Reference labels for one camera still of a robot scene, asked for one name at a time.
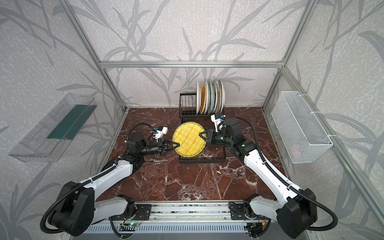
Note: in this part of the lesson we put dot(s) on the cream plate with plum blossoms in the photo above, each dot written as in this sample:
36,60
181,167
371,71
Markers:
223,95

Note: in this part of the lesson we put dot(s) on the yellow-green round plate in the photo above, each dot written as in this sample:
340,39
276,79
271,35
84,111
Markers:
187,135

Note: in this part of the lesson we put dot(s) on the clear plastic wall tray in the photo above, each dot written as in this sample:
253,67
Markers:
50,138

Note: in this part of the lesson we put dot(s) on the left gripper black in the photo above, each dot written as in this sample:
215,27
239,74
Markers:
161,150

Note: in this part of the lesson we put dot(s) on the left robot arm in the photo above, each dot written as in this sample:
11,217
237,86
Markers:
77,207

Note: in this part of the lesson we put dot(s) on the white plate cloud emblem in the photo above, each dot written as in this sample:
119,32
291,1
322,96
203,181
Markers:
208,98

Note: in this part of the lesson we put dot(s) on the white wire mesh basket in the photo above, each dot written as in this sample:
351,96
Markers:
302,133

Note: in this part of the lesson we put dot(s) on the white plate dark green rim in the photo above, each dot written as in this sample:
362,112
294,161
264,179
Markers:
198,97

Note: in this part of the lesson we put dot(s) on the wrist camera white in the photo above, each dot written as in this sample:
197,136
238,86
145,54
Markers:
160,132
218,121

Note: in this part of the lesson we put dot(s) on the sunburst plate teal rim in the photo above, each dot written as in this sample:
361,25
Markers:
220,87

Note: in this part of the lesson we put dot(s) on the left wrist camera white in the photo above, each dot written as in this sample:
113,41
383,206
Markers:
160,132

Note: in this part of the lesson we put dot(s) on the aluminium front rail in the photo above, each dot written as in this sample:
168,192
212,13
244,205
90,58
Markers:
198,212

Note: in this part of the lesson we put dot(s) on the orange woven round plate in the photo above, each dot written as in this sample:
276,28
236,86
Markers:
203,99

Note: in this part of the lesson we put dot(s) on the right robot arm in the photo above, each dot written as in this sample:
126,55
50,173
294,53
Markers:
294,209

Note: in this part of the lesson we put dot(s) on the light green flower plate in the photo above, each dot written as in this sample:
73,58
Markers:
213,98

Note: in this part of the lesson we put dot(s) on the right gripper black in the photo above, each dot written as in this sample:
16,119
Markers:
210,136

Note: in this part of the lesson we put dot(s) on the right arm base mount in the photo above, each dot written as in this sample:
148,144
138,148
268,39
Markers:
243,211

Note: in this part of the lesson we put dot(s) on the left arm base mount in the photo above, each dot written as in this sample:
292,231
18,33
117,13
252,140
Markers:
134,211

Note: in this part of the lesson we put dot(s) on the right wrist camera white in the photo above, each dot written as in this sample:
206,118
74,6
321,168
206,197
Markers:
218,121

